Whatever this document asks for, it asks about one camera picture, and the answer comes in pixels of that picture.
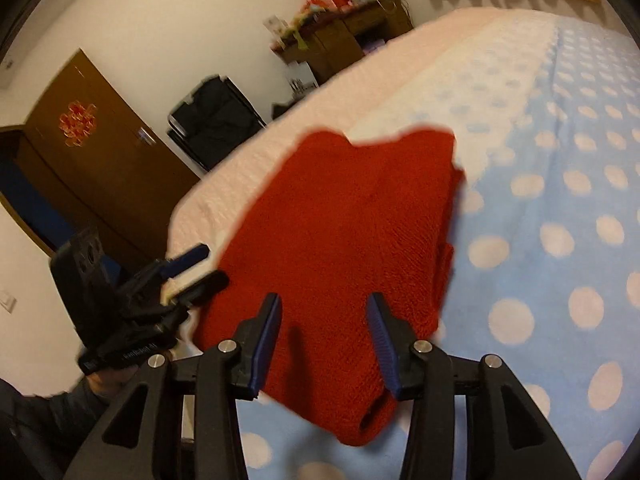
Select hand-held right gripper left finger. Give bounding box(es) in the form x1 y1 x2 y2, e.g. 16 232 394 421
62 292 284 480

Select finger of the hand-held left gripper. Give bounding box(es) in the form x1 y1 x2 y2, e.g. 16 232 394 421
170 270 231 313
150 243 210 281

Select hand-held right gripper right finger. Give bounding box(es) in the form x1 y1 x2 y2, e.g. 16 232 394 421
366 292 583 480

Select red knitted sweater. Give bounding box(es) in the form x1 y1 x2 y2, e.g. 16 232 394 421
192 129 466 448

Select person's left forearm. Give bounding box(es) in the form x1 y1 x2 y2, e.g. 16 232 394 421
0 375 111 480

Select person's left hand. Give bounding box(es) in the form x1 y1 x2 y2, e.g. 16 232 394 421
89 361 144 402

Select brown wooden door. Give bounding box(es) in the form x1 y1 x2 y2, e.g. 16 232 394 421
0 49 201 271

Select black folding chair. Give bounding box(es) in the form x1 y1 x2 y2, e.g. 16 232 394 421
166 75 267 173

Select red knot door decoration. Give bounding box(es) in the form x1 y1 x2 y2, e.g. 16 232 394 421
57 101 97 148

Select black bag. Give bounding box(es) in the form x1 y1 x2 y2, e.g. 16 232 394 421
271 91 316 121

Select white paper bag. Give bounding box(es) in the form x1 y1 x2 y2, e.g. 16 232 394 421
284 60 319 97

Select bed with polka-dot sheet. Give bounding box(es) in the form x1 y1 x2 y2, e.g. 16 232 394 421
240 10 640 480

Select pale pink bedspread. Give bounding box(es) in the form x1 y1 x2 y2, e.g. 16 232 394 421
167 7 556 271

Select brown wooden desk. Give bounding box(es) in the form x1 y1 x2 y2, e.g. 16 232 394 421
272 0 416 86

